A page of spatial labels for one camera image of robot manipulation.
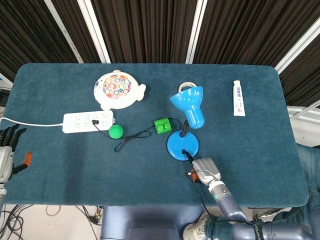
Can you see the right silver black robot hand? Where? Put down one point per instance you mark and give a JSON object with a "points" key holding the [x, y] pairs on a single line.
{"points": [[206, 170]]}

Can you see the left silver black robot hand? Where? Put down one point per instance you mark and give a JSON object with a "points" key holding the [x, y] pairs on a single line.
{"points": [[5, 157]]}

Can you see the blue desk lamp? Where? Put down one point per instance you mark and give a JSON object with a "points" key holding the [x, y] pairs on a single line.
{"points": [[183, 143]]}

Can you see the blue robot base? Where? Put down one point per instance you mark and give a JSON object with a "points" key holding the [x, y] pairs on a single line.
{"points": [[150, 222]]}

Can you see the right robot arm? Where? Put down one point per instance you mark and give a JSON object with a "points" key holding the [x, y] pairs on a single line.
{"points": [[230, 202]]}

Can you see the white sneaker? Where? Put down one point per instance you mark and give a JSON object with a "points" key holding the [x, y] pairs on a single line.
{"points": [[195, 228]]}

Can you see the green toy block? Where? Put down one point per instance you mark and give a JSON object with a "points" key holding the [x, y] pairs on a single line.
{"points": [[162, 127]]}

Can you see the person leg in jeans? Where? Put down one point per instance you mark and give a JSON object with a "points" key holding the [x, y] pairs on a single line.
{"points": [[220, 231], [310, 170]]}

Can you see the white toothpaste tube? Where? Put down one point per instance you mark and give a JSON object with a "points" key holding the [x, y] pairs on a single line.
{"points": [[239, 100]]}

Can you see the white power strip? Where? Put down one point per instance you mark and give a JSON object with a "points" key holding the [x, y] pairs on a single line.
{"points": [[82, 122]]}

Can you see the dark blue table mat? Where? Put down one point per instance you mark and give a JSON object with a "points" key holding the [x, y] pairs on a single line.
{"points": [[100, 170]]}

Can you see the green ball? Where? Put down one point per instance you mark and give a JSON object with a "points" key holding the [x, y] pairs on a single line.
{"points": [[116, 131]]}

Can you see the white metal rack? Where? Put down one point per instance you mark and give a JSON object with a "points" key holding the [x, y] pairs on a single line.
{"points": [[305, 117]]}

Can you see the white fish game toy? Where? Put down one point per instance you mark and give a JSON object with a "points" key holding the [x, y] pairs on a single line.
{"points": [[117, 91]]}

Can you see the black pleated curtain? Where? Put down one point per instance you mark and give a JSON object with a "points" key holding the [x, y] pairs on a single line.
{"points": [[150, 30]]}

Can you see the white frame bar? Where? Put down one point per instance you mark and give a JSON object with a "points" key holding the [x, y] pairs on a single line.
{"points": [[63, 31], [93, 31], [197, 31], [297, 46]]}

